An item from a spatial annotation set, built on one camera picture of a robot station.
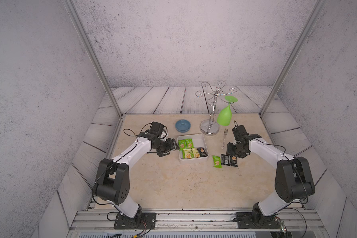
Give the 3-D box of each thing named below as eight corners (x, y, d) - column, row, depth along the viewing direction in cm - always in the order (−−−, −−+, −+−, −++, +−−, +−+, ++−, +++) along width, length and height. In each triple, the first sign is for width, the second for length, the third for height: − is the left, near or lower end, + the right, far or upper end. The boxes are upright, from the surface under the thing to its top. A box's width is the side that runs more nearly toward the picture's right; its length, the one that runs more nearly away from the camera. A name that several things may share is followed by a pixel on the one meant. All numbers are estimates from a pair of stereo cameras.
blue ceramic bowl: (175, 132, 111) (175, 129, 108) (175, 123, 118) (175, 119, 115) (190, 132, 111) (190, 129, 108) (190, 123, 118) (190, 119, 115)
